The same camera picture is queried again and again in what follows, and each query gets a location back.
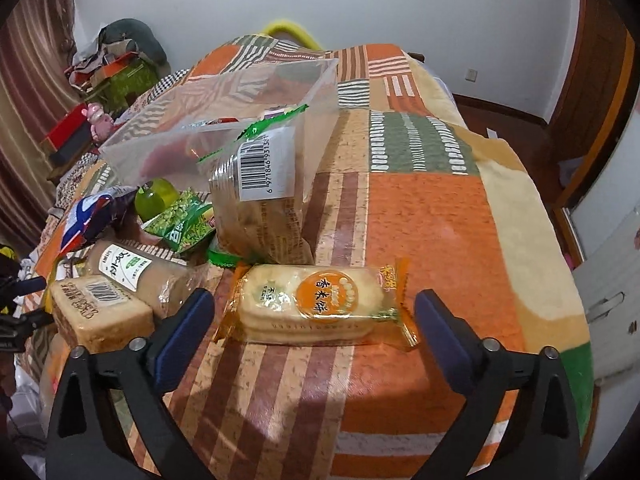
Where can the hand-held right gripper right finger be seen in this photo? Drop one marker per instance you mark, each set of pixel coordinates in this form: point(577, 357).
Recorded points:
point(445, 340)

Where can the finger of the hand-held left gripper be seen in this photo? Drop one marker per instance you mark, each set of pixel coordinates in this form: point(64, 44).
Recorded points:
point(27, 285)
point(25, 327)

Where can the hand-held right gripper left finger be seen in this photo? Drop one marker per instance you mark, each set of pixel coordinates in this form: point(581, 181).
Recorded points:
point(182, 340)

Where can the square cake packet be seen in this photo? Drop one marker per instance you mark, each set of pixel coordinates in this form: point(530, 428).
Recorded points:
point(100, 320)

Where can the blue and red snack bag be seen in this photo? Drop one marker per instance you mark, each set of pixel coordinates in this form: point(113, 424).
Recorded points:
point(85, 215)

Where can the green peas packet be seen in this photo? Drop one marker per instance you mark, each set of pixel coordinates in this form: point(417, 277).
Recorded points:
point(185, 222)

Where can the orange rice cracker packet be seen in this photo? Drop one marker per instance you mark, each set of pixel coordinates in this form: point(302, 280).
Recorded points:
point(310, 305)

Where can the green-sealed bread packet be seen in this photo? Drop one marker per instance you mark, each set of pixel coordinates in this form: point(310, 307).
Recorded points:
point(260, 220)

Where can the clear plastic container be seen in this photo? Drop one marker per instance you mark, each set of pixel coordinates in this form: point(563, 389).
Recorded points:
point(300, 90)

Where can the orange patchwork blanket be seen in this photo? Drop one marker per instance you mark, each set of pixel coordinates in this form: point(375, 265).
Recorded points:
point(425, 220)

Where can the dark box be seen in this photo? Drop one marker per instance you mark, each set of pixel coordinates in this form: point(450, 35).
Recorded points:
point(75, 147)

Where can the red box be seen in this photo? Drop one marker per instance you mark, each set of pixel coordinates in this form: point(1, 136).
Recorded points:
point(70, 125)

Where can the pink plush toy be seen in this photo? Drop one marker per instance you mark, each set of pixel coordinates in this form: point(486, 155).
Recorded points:
point(100, 120)

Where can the white sliding door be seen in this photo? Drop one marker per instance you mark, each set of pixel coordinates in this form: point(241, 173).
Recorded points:
point(610, 240)

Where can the striped curtain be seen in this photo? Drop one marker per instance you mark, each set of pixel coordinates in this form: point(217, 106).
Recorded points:
point(25, 85)

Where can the pile of clothes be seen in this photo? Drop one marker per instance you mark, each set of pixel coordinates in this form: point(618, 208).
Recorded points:
point(95, 62)

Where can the green bag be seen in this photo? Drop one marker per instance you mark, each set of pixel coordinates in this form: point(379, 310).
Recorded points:
point(135, 77)

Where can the wooden wardrobe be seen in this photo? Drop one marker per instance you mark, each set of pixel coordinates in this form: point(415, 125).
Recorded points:
point(590, 85)

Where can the yellow bed headboard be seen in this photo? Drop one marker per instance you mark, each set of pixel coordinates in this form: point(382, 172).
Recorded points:
point(280, 25)

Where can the wall socket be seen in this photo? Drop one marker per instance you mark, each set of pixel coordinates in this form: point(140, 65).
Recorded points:
point(471, 74)

